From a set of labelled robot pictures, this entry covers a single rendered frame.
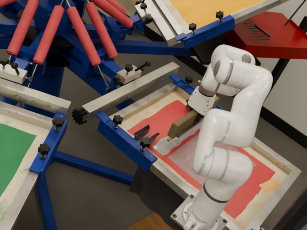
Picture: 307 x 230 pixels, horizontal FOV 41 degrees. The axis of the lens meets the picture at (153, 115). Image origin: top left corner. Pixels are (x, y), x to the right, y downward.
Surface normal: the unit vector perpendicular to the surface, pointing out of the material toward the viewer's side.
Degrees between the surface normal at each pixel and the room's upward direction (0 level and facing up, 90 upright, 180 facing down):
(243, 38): 0
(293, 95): 90
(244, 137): 68
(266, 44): 0
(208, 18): 32
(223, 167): 54
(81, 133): 0
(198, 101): 90
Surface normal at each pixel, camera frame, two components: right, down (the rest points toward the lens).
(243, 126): 0.26, -0.18
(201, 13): -0.23, -0.60
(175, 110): 0.29, -0.73
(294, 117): -0.61, 0.37
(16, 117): -0.15, 0.61
